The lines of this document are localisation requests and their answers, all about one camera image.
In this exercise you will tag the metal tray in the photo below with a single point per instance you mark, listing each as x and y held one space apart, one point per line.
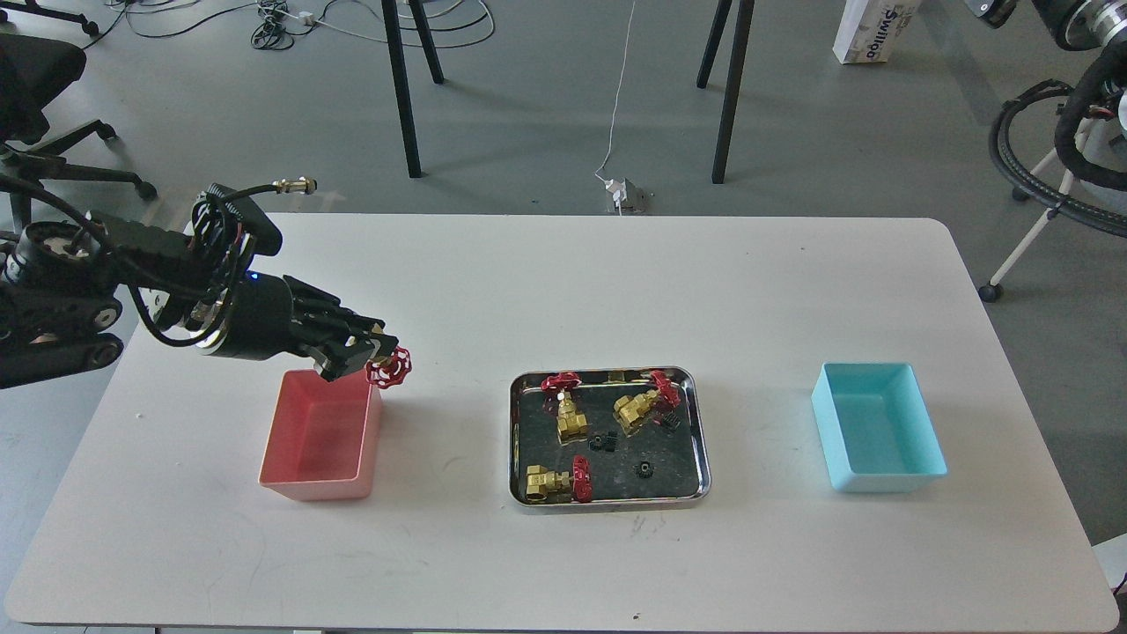
682 470

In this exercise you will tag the brass valve top right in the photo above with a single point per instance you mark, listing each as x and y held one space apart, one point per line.
663 398

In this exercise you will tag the white power adapter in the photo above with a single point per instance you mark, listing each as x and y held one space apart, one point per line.
625 197

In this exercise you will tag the pink plastic box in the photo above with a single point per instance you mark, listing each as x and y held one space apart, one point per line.
323 438

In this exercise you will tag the blue plastic box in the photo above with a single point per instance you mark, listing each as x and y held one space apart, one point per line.
876 433

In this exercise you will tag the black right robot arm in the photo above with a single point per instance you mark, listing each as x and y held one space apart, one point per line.
1073 26

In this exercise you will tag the black table leg right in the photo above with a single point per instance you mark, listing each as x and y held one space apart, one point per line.
736 65

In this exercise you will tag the black office chair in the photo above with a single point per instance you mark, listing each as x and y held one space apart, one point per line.
35 72

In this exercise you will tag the white cardboard box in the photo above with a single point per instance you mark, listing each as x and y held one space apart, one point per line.
869 30

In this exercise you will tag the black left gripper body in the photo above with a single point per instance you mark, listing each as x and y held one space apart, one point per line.
273 315

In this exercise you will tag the brass valve bottom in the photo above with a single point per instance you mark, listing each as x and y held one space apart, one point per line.
543 485

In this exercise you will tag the brass valve top left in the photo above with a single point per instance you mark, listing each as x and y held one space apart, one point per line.
571 424

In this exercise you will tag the black table leg left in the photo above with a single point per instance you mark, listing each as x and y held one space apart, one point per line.
400 75

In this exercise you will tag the brass valve red handle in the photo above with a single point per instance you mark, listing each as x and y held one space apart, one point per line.
386 372

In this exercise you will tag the black table leg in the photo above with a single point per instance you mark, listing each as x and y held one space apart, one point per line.
736 65
400 75

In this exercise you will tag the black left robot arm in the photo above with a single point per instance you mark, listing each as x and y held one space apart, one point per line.
192 289

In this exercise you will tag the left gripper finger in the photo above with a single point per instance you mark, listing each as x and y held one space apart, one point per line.
338 356
327 319

